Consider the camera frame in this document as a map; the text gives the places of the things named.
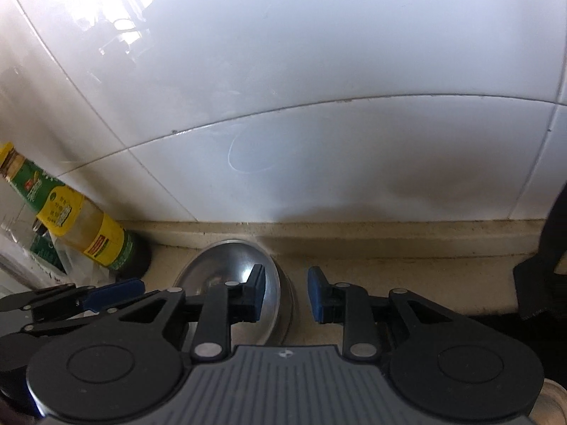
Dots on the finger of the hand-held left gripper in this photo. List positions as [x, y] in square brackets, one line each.
[110, 294]
[40, 299]

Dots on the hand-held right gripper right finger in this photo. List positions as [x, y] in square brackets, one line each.
[315, 292]

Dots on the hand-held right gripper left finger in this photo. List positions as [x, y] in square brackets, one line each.
[258, 285]

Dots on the large steel bowl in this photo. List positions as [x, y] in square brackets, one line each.
[221, 265]

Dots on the white two-tier rotating rack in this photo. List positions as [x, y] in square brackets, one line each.
[26, 272]

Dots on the yellow green label oil bottle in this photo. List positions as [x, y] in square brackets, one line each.
[71, 221]

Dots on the black curved object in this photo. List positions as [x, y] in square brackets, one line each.
[545, 270]

